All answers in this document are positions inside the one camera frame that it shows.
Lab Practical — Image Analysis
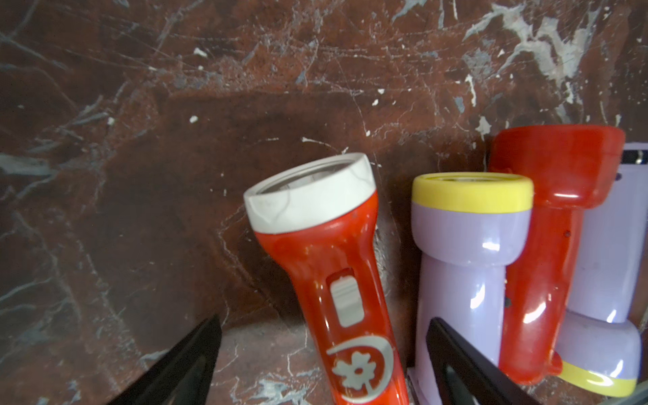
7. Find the purple flashlight yellow head down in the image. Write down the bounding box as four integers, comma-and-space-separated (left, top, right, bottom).
555, 143, 647, 398

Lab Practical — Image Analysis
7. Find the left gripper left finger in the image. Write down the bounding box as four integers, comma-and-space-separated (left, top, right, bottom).
109, 316, 222, 405

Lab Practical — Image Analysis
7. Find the red flashlight white head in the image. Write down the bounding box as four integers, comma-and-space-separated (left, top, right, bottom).
244, 153, 409, 404

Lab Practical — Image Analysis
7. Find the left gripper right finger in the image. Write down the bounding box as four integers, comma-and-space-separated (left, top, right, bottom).
426, 317, 539, 405

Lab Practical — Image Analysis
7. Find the all-red flashlight middle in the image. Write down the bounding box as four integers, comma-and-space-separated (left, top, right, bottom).
489, 125, 625, 385

